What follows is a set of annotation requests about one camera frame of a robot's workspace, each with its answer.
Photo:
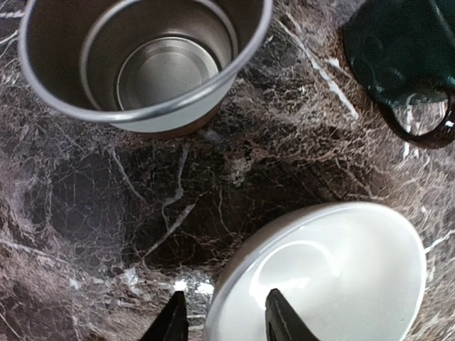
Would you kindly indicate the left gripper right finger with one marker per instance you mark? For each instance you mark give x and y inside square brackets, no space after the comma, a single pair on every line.
[283,322]

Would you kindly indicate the beige ceramic bowl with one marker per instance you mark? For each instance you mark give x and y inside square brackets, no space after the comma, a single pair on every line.
[351,271]

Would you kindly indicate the brown ceramic cup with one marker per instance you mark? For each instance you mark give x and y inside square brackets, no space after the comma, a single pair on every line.
[151,67]

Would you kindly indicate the dark green cup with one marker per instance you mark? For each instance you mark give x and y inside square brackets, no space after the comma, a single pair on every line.
[402,53]

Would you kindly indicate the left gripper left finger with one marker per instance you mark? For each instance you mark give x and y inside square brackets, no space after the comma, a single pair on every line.
[171,323]

